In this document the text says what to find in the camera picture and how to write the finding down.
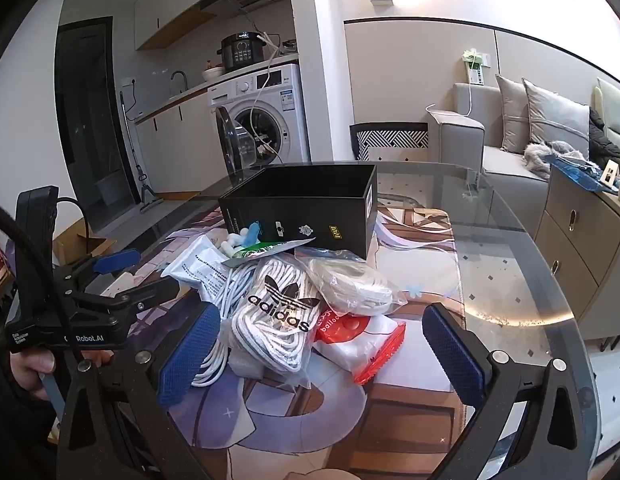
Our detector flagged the person's left hand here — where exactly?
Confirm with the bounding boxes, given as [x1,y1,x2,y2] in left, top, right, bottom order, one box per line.
[10,350,113,402]

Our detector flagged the mop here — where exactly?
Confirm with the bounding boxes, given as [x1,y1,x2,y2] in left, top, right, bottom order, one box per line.
[120,91,164,214]

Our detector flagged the bag of white laces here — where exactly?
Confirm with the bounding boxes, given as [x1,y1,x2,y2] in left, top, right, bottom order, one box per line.
[229,255,321,378]

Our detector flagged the blue plastic packet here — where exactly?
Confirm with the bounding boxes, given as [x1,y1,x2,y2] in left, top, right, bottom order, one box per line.
[545,154,620,194]

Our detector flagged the beige side cabinet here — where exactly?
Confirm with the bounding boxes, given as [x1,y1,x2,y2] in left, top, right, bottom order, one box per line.
[532,157,620,326]

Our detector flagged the black garment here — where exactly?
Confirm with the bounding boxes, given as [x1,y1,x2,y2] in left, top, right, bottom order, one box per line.
[587,107,620,167]

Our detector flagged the red and white packet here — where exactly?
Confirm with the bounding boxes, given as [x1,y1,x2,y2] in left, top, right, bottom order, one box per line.
[312,310,407,385]

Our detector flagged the person's left forearm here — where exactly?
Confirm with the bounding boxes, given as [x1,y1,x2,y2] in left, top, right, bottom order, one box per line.
[0,355,58,480]

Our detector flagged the black cardboard box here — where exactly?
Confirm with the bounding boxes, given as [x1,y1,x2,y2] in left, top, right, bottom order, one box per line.
[218,162,379,261]

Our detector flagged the white wall cabinet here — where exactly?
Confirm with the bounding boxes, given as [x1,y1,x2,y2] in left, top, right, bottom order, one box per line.
[134,0,291,52]

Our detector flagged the clear bag of white items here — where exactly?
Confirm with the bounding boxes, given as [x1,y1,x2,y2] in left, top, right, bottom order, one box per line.
[302,255,408,317]

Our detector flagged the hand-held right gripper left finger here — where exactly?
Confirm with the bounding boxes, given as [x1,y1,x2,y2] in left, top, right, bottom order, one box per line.
[54,301,221,480]

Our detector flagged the brown cardboard box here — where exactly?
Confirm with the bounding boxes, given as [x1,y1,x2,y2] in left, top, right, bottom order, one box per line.
[52,220,118,267]

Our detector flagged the white washing machine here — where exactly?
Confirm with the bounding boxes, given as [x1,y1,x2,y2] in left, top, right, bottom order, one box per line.
[207,62,311,176]

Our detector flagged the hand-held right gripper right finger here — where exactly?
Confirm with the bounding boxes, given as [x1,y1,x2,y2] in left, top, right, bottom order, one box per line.
[421,302,601,480]

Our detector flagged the green and white packet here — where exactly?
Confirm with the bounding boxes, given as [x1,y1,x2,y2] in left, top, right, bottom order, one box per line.
[225,240,315,267]

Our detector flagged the grey fur item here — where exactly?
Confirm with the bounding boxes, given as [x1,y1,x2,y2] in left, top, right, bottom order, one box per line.
[521,140,589,179]

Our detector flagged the grey cushion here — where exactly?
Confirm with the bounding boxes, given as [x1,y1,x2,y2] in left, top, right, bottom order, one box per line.
[521,78,591,161]

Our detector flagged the grey sofa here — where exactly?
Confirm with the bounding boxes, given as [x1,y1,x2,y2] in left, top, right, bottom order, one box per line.
[429,82,620,223]

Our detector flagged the dark door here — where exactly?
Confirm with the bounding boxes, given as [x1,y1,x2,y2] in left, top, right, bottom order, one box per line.
[54,16,140,233]

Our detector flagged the white and blue plush toy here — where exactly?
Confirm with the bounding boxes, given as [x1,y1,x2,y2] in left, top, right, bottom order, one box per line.
[221,221,263,261]

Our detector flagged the beige cushion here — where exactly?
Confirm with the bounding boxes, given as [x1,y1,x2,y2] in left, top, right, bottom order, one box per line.
[495,74,534,154]

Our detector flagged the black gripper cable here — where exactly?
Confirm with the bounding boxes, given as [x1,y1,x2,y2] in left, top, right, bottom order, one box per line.
[0,199,90,376]

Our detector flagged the black white patterned chair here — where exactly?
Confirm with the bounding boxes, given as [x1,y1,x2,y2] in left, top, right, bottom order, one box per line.
[350,122,431,163]

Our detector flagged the white charging cable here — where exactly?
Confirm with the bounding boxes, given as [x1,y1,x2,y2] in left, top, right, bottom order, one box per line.
[190,260,258,388]

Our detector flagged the black pressure cooker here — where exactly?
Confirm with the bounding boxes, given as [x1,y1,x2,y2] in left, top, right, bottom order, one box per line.
[217,32,269,74]

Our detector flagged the white kitchen base cabinet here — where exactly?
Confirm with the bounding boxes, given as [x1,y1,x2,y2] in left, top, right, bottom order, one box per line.
[134,87,213,201]

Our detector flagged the pale green cushion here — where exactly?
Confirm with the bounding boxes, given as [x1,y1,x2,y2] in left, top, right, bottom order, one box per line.
[594,77,620,152]

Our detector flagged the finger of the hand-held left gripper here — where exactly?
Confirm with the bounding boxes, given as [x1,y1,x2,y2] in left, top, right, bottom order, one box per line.
[72,278,181,319]
[54,249,142,291]

